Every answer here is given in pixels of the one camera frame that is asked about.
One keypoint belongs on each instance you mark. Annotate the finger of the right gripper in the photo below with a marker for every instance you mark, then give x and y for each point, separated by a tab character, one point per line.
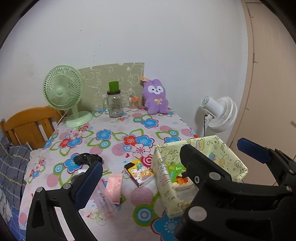
281	165

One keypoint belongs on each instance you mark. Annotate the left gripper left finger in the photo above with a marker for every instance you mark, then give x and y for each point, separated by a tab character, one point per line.
43	222

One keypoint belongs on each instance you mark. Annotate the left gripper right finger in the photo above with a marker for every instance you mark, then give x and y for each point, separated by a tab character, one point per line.
226	210

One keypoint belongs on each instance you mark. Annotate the green children's book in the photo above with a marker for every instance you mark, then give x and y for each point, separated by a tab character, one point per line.
176	173

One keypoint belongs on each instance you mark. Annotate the pink clear pouch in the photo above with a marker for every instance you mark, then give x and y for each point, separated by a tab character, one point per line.
107	195

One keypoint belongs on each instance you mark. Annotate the cartoon animal tissue pack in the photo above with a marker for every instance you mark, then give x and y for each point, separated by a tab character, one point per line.
139	173

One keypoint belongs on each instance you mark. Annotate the white towel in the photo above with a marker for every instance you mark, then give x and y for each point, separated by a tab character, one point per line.
184	186

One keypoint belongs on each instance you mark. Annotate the grey drawstring pouch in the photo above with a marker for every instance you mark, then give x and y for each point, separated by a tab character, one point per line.
75	177

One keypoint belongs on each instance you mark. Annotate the blue bed sheet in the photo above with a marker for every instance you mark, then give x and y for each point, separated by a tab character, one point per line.
10	221

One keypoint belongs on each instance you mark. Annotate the yellow fabric storage box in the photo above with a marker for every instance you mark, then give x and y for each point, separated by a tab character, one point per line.
176	192

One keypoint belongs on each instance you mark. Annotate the beige door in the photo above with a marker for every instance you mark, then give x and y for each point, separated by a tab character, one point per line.
267	110

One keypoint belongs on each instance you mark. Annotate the grey plaid pillow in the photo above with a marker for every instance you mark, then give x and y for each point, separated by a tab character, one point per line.
14	161

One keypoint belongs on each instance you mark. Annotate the white standing fan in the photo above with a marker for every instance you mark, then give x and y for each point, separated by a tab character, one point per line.
221	113

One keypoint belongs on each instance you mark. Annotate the floral tablecloth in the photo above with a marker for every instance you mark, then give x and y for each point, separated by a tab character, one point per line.
118	141

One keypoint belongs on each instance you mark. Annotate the purple plush bunny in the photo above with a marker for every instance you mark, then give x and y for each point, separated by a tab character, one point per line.
154	95

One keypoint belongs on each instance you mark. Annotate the glass mason jar mug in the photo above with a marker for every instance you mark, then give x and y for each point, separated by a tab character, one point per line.
114	104

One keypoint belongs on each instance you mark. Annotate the green desk fan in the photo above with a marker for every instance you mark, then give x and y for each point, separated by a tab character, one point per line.
62	89

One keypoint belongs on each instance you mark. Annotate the cotton swab jar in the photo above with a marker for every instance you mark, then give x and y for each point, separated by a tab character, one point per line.
133	103

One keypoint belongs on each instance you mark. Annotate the green patterned cardboard panel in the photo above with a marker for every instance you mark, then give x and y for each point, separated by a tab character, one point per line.
96	79

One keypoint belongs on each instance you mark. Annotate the green cup on jar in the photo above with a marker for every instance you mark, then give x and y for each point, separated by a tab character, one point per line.
114	86

